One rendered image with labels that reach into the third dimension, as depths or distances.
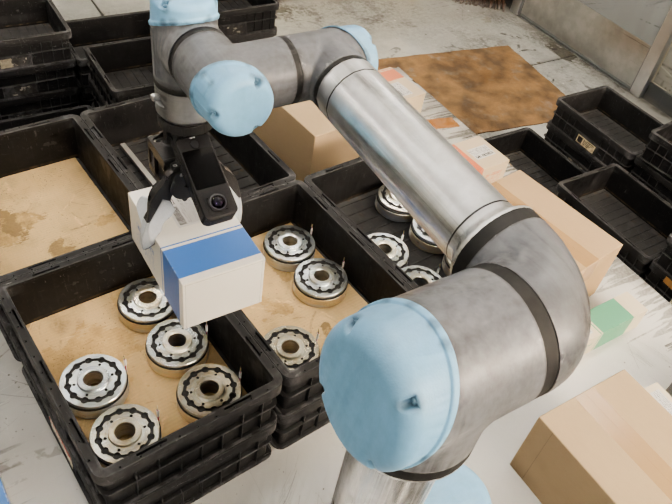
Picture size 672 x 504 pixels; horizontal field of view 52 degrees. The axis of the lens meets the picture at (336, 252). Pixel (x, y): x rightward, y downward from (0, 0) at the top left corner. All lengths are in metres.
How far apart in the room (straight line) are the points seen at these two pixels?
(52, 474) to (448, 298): 0.90
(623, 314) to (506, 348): 1.12
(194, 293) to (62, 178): 0.70
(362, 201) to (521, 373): 1.06
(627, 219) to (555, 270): 2.02
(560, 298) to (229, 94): 0.37
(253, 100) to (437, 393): 0.38
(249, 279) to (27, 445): 0.53
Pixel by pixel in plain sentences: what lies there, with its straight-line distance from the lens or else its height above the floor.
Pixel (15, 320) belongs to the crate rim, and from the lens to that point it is 1.17.
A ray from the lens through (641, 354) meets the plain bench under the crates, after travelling 1.65.
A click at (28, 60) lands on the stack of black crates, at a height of 0.51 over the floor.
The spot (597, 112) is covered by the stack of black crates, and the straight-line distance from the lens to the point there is 3.12.
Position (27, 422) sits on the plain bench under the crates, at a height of 0.70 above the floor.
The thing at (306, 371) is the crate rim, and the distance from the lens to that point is 1.08.
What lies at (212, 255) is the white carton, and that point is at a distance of 0.94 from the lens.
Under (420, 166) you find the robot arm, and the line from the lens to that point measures 0.65.
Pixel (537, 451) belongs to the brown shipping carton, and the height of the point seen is 0.79.
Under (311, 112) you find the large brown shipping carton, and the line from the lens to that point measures 1.67.
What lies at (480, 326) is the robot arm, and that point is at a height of 1.44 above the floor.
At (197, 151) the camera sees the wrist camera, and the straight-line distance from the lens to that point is 0.89.
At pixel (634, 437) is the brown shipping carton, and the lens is 1.29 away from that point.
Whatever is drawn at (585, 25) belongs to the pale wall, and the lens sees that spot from 4.42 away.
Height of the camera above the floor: 1.80
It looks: 44 degrees down
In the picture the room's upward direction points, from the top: 11 degrees clockwise
